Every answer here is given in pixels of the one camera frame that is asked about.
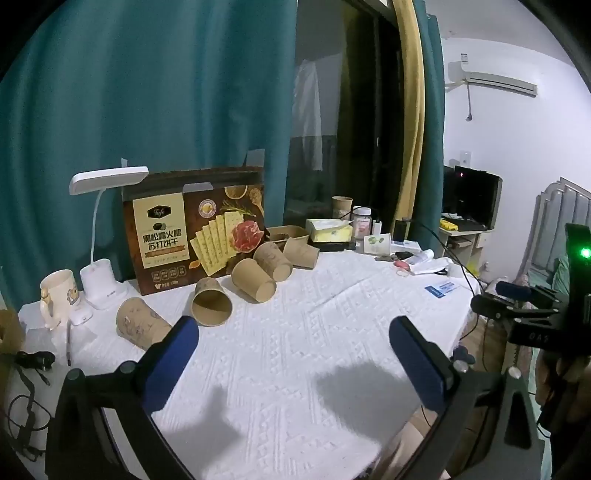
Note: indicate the wide teal curtain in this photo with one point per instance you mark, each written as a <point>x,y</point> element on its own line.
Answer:
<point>138,92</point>

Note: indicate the yellow curtain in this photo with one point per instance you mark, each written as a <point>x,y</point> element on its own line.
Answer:
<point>413,115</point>

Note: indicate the yellow packet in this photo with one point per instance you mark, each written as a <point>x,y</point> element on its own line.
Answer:
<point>448,225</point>

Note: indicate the blue and white card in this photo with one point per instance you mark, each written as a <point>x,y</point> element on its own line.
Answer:
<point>441,288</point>

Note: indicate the white wall outlet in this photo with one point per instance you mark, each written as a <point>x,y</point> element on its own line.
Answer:
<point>465,158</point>

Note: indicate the white papers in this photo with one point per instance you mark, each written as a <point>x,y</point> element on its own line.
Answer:
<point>427,265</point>

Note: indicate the grey padded headboard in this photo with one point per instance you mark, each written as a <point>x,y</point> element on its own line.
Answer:
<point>558,217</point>

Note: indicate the small white bottle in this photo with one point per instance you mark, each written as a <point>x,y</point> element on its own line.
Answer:
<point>377,228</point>

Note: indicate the small wooden side desk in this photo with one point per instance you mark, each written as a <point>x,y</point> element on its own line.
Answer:
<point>466,244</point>

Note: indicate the yellow tissue box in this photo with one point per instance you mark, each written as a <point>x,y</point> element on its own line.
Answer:
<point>330,230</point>

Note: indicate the white desk lamp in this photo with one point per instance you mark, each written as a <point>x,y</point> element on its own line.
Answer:
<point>99,281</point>

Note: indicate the small white charger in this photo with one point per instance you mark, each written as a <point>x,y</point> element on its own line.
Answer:
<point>81,317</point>

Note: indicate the black monitor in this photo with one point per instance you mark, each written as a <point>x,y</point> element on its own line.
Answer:
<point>473,196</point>

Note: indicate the white ceramic mug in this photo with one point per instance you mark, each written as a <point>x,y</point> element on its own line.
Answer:
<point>57,295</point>

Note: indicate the white box with green print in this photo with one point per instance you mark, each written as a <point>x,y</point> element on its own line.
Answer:
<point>376,244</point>

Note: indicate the pen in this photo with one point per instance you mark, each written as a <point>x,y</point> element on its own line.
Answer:
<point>69,344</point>

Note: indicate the narrow teal curtain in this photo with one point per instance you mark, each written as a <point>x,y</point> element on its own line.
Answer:
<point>434,138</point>

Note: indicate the clear jar with lid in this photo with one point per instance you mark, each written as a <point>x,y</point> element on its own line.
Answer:
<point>361,221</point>

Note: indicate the white air conditioner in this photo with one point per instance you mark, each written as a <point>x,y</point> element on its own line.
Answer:
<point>494,78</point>

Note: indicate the brown cracker box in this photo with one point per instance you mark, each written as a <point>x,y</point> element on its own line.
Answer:
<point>166,230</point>

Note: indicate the white textured tablecloth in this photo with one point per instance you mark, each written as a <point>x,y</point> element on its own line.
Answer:
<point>300,346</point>

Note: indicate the brown paper cup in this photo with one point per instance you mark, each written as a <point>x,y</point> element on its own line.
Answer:
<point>138,323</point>
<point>271,261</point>
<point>301,252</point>
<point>251,279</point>
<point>210,304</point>
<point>341,208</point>

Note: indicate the dark glass door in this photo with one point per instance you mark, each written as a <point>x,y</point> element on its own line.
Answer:
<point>355,115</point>

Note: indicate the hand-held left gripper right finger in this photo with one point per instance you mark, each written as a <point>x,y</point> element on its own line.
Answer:
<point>415,364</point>

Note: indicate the brown bag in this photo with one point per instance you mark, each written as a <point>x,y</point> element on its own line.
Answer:
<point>9,330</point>

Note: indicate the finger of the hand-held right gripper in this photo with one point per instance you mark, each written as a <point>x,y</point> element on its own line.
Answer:
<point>491,307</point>
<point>512,290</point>

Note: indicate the person's right hand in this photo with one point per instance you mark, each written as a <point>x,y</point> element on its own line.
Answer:
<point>571,371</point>

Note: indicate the red small object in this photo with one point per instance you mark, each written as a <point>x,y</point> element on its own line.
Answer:
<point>400,266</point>

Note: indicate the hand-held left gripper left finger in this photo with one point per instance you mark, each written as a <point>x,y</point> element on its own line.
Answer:
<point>170,367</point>

